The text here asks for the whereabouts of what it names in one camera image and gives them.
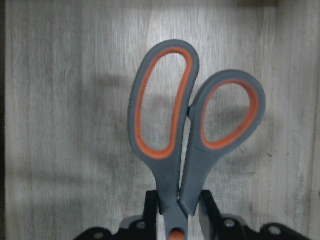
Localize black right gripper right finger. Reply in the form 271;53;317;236
198;190;224;240

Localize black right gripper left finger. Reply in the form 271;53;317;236
143;190;159;240

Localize grey orange handled scissors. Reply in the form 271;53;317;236
128;39;266;240

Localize wooden drawer with white handle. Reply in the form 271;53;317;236
0;0;320;240

